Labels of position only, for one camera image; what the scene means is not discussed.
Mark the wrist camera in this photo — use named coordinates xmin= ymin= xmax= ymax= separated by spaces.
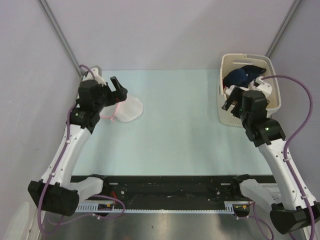
xmin=84 ymin=67 xmax=107 ymax=86
xmin=253 ymin=76 xmax=273 ymax=98

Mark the cream plastic laundry basket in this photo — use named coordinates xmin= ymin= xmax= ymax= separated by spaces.
xmin=216 ymin=53 xmax=282 ymax=127

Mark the dark navy bra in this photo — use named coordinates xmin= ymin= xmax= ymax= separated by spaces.
xmin=222 ymin=65 xmax=267 ymax=88

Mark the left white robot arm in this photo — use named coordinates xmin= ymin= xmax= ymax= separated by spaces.
xmin=27 ymin=75 xmax=128 ymax=217

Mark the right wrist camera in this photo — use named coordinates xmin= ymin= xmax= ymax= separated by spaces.
xmin=253 ymin=76 xmax=273 ymax=98

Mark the white crumpled garment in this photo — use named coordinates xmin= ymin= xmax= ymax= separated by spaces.
xmin=223 ymin=85 xmax=249 ymax=98

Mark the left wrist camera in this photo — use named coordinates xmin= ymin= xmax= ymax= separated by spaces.
xmin=84 ymin=67 xmax=107 ymax=86

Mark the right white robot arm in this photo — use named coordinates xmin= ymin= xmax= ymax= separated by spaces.
xmin=222 ymin=86 xmax=320 ymax=238

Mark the white mesh laundry bag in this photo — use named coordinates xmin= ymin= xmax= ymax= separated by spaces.
xmin=100 ymin=94 xmax=144 ymax=123

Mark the white slotted cable duct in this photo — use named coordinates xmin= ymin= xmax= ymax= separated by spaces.
xmin=75 ymin=202 xmax=234 ymax=214

